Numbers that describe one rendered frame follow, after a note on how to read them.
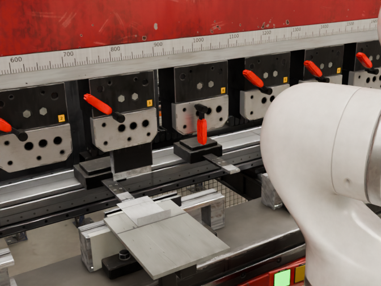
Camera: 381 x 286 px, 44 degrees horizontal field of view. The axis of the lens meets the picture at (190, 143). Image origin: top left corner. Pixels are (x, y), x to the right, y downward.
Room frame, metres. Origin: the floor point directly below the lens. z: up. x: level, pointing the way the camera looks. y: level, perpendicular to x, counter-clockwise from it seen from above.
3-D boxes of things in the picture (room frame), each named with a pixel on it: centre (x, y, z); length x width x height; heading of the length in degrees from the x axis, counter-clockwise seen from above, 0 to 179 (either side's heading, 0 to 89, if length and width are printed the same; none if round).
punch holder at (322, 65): (1.33, -0.36, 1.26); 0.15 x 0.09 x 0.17; 120
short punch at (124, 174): (1.04, 0.14, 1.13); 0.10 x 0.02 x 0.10; 120
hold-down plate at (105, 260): (1.01, 0.08, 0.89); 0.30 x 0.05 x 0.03; 120
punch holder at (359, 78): (1.43, -0.53, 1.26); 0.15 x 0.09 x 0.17; 120
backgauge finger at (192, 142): (1.34, -0.06, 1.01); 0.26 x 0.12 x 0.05; 30
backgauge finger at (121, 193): (1.17, 0.23, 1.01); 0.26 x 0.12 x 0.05; 30
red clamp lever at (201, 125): (1.06, -0.03, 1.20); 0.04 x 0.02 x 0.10; 30
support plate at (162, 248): (0.91, 0.07, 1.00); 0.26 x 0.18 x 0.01; 30
